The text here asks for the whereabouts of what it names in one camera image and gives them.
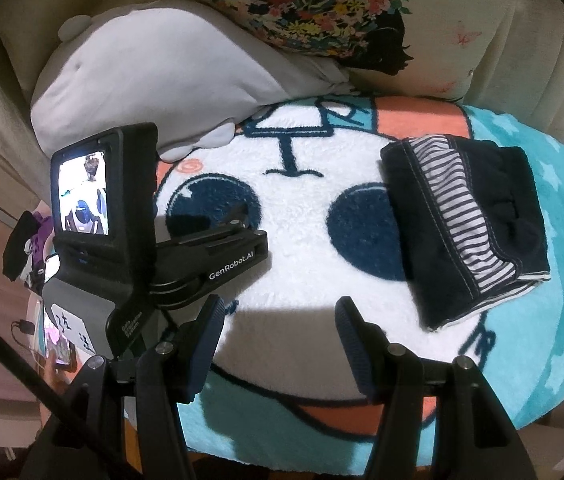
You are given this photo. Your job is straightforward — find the floral print cream pillow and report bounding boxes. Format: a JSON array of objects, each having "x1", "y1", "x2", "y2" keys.
[{"x1": 199, "y1": 0, "x2": 513, "y2": 101}]

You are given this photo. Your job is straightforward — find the black purple plush toy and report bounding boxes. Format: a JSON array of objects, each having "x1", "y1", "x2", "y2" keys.
[{"x1": 2, "y1": 211, "x2": 54, "y2": 296}]

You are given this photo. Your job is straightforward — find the white smartphone on bed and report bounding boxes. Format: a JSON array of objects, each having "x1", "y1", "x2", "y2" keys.
[{"x1": 35, "y1": 307, "x2": 78, "y2": 372}]

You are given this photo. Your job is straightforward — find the grey plush seal pillow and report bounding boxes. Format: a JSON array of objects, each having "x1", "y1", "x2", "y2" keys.
[{"x1": 31, "y1": 0, "x2": 352, "y2": 162}]

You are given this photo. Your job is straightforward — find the cartoon dog fleece blanket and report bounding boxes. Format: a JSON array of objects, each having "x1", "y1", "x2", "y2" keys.
[{"x1": 156, "y1": 96, "x2": 564, "y2": 474}]

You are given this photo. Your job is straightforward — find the black charging cable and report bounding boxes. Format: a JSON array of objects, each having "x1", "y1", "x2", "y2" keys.
[{"x1": 9, "y1": 317, "x2": 70, "y2": 386}]

